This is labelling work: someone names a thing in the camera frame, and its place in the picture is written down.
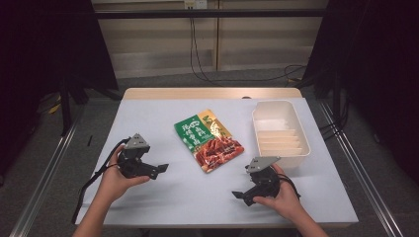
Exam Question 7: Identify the metal floor rail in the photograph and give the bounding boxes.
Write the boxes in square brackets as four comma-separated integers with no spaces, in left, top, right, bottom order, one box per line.
[317,100,405,237]
[9,107,85,237]

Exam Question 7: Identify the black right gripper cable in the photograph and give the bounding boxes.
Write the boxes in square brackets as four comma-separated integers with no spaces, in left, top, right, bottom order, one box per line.
[277,173,302,201]

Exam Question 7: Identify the black curtain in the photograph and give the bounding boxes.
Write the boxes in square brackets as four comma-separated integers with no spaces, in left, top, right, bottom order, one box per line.
[0,0,121,186]
[301,0,419,186]

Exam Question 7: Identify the white table sheet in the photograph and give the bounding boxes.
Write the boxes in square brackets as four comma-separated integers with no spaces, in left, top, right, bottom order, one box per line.
[75,97,360,227]

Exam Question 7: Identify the black horizontal bar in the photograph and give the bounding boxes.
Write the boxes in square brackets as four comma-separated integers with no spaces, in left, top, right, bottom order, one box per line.
[94,9,327,20]

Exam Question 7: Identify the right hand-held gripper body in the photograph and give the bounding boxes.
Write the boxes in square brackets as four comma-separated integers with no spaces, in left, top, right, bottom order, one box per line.
[244,155,282,199]

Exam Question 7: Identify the black stand leg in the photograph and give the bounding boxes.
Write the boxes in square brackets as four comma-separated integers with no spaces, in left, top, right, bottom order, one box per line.
[58,76,73,138]

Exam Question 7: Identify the person's right hand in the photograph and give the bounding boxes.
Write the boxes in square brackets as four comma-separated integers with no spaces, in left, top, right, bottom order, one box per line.
[252,163,306,222]

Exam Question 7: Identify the person's left hand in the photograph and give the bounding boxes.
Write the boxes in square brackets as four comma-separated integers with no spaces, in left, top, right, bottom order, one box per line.
[97,144,151,204]

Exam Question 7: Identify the black wall cable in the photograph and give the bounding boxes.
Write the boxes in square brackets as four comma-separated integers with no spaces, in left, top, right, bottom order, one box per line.
[189,16,308,84]

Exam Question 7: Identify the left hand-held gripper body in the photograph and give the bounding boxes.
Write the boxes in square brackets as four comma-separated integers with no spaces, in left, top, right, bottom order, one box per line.
[117,132,158,181]

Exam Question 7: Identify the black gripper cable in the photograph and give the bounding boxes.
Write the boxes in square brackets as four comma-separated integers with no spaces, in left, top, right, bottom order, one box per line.
[277,173,302,201]
[70,137,130,226]

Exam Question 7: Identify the white wall socket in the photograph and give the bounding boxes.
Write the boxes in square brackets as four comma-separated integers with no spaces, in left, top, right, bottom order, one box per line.
[183,0,209,10]

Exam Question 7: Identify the black floor cables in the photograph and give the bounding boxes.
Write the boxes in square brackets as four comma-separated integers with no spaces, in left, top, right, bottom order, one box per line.
[317,97,352,142]

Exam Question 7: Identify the green and red snack packet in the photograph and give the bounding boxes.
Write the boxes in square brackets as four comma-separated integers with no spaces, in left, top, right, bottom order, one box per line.
[173,109,246,174]

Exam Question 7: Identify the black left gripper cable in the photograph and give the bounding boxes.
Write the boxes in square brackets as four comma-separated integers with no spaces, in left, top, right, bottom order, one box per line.
[70,137,130,226]

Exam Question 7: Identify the white plastic bin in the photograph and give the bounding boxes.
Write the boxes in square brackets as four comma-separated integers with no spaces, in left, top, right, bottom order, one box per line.
[251,100,312,170]

